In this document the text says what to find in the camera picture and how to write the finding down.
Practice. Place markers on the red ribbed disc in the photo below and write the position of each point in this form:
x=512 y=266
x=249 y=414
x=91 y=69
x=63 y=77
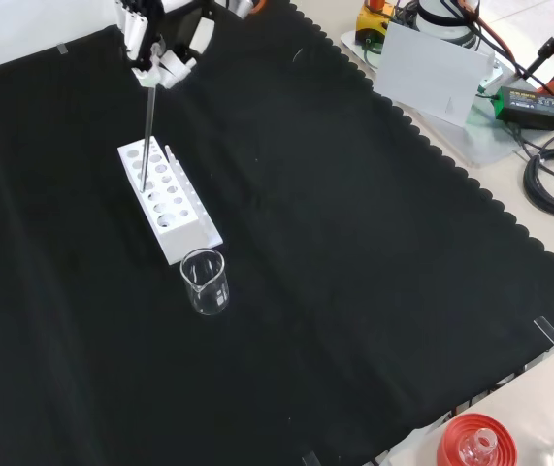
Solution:
x=456 y=437

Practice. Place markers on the yellow stop button box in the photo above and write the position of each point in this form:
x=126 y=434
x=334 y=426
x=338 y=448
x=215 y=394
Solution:
x=371 y=24

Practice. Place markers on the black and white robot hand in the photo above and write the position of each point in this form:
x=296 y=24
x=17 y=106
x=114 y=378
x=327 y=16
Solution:
x=170 y=63

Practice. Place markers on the grey metal base plate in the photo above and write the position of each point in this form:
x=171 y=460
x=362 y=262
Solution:
x=480 y=141

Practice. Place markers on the black bench cloth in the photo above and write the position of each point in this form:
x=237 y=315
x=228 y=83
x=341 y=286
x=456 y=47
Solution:
x=305 y=242

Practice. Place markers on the clear glass beaker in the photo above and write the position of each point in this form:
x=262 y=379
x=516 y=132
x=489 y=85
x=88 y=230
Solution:
x=206 y=291

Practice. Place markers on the white test tube rack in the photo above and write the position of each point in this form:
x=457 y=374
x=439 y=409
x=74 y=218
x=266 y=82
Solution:
x=184 y=238

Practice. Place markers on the pale board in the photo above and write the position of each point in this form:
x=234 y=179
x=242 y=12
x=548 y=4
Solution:
x=432 y=77

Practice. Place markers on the clear glass rod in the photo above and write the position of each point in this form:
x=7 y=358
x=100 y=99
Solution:
x=148 y=136

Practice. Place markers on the clear acrylic cloth clip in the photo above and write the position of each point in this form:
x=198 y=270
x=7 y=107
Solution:
x=309 y=459
x=548 y=332
x=62 y=48

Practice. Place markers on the black power adapter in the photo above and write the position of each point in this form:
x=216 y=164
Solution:
x=531 y=107

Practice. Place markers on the clear glass flask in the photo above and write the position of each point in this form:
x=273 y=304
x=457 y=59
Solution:
x=478 y=446

